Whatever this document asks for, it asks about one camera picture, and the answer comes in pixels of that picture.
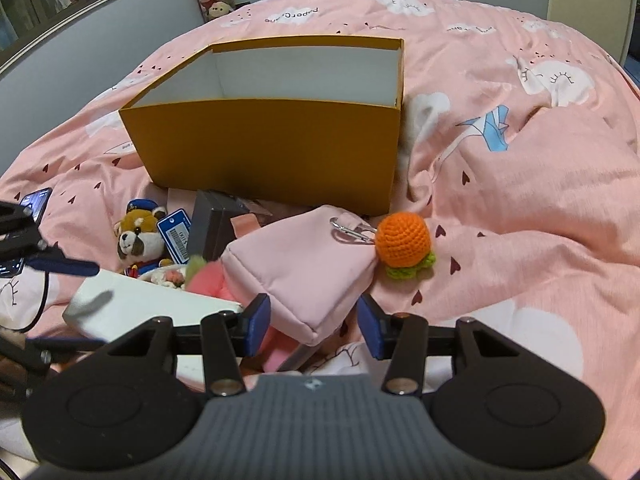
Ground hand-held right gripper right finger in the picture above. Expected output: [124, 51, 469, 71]
[356, 293, 526, 396]

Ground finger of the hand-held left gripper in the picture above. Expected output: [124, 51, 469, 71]
[22, 250, 101, 277]
[0, 334, 108, 401]

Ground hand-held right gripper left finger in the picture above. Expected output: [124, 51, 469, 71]
[107, 293, 272, 397]

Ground pink padded pouch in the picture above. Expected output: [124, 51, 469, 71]
[220, 204, 378, 347]

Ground red panda plush toy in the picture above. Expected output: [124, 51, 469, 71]
[114, 200, 193, 278]

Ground orange crocheted fruit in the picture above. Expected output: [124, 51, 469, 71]
[375, 211, 437, 281]

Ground white box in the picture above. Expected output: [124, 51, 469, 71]
[62, 267, 246, 361]

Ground dark grey small box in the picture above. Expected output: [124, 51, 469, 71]
[190, 190, 273, 263]

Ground orange cardboard box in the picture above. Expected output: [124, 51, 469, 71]
[118, 35, 405, 216]

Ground black smartphone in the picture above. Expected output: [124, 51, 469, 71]
[0, 187, 53, 278]

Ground pink printed blanket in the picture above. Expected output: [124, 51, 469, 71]
[0, 0, 640, 480]

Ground cream door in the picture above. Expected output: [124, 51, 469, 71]
[547, 0, 638, 63]

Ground black cable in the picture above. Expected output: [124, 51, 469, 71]
[0, 267, 51, 333]

